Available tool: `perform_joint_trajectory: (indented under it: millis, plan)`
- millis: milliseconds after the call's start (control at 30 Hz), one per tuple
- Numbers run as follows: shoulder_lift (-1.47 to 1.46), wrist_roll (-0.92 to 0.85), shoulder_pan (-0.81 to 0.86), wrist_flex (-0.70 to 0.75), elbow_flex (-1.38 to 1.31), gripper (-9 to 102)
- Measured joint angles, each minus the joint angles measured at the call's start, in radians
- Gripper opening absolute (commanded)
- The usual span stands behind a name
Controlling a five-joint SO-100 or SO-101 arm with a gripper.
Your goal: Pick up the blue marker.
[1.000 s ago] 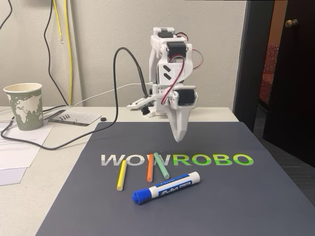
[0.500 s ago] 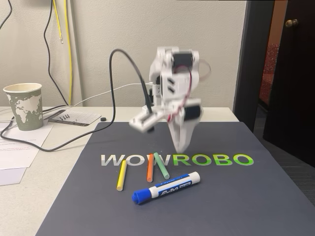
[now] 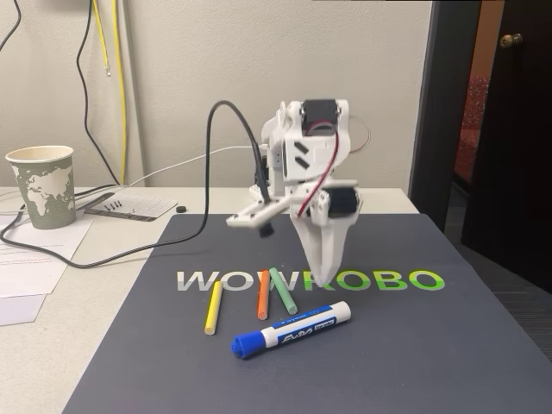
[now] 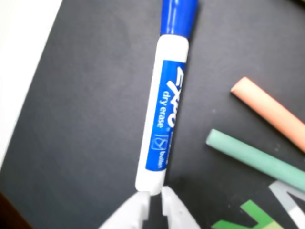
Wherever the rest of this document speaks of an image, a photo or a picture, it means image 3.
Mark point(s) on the white printed paper sheet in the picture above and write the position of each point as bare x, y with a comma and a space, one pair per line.
30, 276

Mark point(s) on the dark grey WOWROBO mat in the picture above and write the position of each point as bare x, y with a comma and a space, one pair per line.
388, 345

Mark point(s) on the green chalk stick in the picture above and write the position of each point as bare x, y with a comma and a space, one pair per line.
283, 291

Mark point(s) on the dark wooden door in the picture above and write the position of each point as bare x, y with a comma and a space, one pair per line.
517, 151

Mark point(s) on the orange chalk stick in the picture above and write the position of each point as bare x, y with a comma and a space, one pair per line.
263, 297

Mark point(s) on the paper cup world map print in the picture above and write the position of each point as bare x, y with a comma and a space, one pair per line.
43, 190

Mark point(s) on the small black round cap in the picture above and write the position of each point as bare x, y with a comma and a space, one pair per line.
181, 209

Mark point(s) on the blank white paper sheet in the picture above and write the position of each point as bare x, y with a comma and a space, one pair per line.
19, 308

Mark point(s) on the brass door knob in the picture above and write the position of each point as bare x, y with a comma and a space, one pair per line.
511, 40

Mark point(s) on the dark grey door frame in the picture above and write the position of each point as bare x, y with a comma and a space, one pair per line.
440, 108

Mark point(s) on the blue dry erase marker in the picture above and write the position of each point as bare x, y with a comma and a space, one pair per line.
302, 328

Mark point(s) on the lined notepad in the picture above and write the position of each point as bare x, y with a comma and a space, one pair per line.
142, 206

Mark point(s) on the yellow chalk stick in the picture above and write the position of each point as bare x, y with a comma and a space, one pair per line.
213, 308

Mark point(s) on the white gripper camera box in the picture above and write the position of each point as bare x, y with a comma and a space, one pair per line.
254, 215

